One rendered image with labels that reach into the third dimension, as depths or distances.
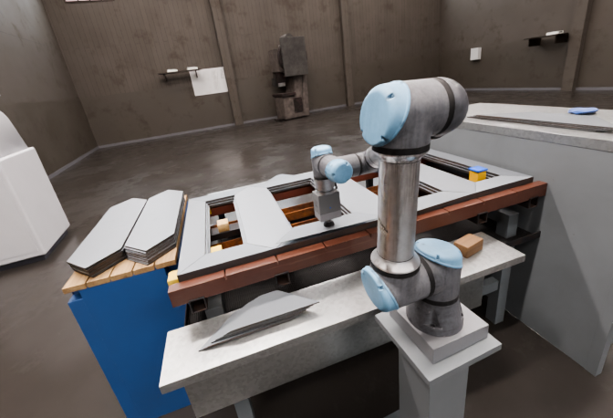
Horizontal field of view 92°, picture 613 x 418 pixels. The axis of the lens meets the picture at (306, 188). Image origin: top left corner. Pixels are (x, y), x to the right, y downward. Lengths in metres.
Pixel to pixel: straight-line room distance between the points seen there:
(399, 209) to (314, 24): 12.11
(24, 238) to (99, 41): 8.68
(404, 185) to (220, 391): 1.02
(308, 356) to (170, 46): 10.98
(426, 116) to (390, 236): 0.27
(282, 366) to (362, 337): 0.34
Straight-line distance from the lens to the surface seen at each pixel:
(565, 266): 1.82
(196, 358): 1.05
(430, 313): 0.90
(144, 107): 11.62
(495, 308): 2.01
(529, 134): 1.73
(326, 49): 12.69
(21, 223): 3.90
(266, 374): 1.33
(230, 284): 1.08
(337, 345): 1.34
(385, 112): 0.57
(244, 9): 12.00
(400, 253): 0.71
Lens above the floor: 1.41
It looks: 21 degrees down
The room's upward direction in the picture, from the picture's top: 8 degrees counter-clockwise
